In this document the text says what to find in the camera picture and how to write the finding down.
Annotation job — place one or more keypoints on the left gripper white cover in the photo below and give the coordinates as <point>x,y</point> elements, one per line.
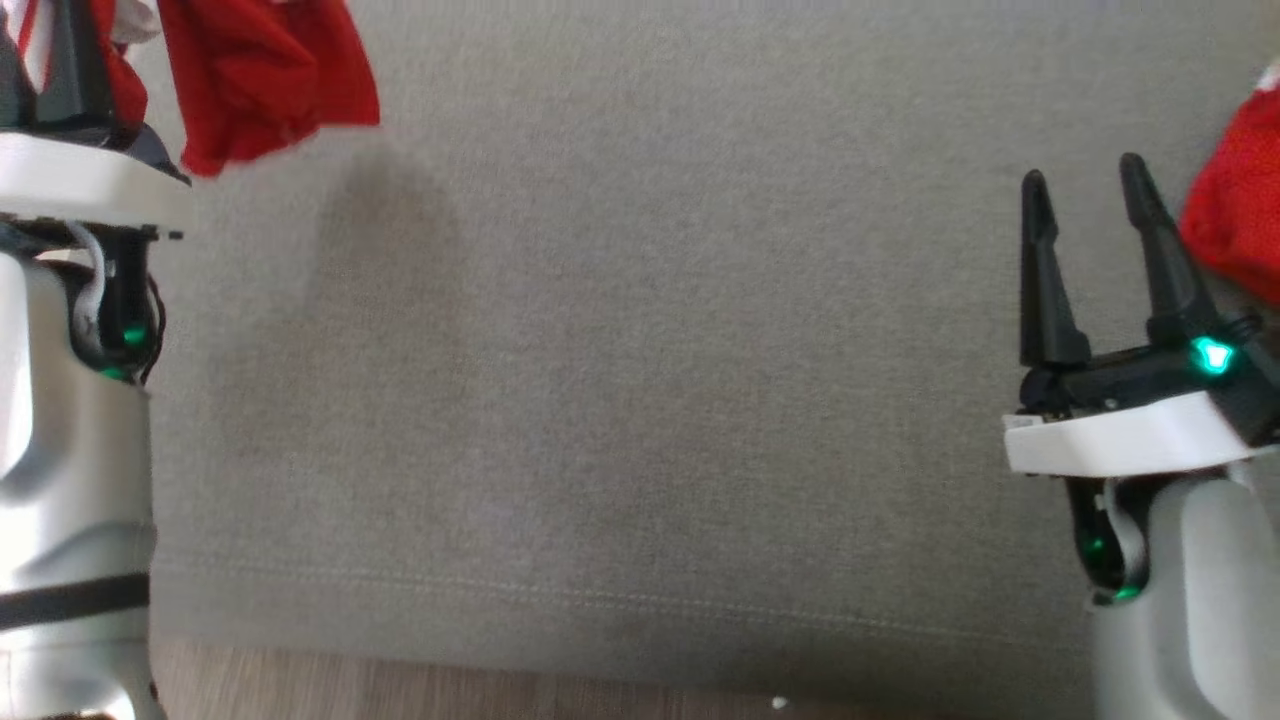
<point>80,180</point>

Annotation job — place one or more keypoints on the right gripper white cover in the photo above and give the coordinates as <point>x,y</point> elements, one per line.
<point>1120,435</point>

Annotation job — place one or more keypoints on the red shorts white stripe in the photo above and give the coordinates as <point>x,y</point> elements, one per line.
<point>1240,200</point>

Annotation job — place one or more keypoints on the red basketball jersey white sleeves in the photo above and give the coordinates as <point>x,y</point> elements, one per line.
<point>260,80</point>

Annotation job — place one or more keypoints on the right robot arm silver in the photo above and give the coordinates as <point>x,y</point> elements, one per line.
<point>1200,600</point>

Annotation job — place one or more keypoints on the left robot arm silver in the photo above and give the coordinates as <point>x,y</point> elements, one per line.
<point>70,480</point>

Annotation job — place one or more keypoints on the grey sofa seat cushion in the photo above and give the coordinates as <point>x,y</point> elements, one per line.
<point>650,350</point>

